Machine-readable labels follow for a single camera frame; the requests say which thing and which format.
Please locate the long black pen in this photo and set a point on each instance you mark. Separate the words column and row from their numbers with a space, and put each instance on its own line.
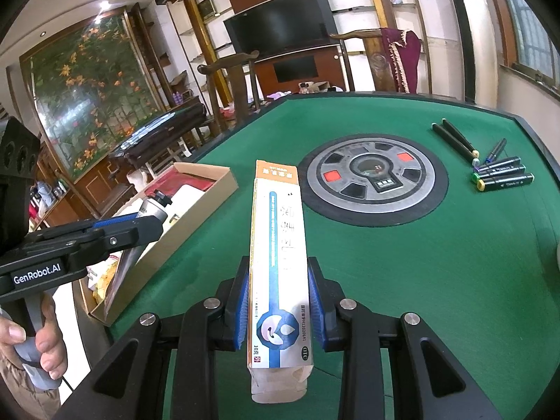
column 453, row 141
column 459, row 135

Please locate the window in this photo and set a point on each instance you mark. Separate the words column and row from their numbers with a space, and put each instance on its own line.
column 538, row 30

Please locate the red foil packet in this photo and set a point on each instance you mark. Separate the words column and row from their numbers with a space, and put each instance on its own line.
column 183, row 181

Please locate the maroon fringed cloth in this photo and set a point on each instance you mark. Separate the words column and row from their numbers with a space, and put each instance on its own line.
column 409, row 61

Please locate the small black screen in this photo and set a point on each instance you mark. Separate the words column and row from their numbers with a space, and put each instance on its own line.
column 295, row 70

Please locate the yellow packet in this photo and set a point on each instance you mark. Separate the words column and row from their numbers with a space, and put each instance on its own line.
column 107, row 280

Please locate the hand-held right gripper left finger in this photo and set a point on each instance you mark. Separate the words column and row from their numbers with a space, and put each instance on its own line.
column 243, row 302

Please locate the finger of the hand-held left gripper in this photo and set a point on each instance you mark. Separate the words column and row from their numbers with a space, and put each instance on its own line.
column 116, row 222
column 131, row 236

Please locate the black zither on stand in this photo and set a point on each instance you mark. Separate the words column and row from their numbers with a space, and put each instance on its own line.
column 162, row 127

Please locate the white orange ointment box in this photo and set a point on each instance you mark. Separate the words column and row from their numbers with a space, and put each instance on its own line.
column 280, row 236

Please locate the beige trousers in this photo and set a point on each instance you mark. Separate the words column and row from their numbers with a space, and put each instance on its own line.
column 17, row 385

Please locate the person's left hand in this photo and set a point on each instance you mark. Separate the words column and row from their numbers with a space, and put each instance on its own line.
column 52, row 345

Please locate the flower painting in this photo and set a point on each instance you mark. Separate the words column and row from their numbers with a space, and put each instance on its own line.
column 87, row 92

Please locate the grey tube with black cap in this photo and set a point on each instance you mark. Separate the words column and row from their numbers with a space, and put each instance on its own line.
column 153, row 208

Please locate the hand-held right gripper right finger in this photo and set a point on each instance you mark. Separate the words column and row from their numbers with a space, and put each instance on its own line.
column 316, row 302

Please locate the round table control panel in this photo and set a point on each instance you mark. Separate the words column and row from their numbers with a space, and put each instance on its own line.
column 415, row 192

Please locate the cardboard box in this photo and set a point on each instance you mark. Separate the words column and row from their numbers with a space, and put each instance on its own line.
column 192, row 227

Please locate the blue pen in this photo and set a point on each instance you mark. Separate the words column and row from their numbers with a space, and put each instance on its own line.
column 494, row 149

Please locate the wooden chair with cloth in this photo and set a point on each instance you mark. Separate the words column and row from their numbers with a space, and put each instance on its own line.
column 376, row 65

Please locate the black television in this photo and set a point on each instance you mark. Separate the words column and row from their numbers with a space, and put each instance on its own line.
column 280, row 22

